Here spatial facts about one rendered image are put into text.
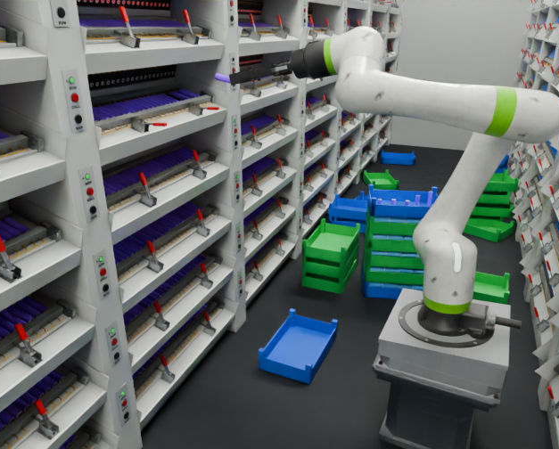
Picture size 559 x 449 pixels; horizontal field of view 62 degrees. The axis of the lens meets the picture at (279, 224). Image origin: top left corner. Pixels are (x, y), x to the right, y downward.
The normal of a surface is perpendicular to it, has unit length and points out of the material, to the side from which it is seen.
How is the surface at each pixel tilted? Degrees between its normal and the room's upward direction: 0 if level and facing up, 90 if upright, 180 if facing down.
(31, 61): 107
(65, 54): 90
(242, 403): 0
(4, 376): 17
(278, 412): 0
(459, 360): 90
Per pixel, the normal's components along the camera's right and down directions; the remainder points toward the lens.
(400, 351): -0.44, 0.35
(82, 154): 0.93, 0.15
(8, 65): 0.88, 0.42
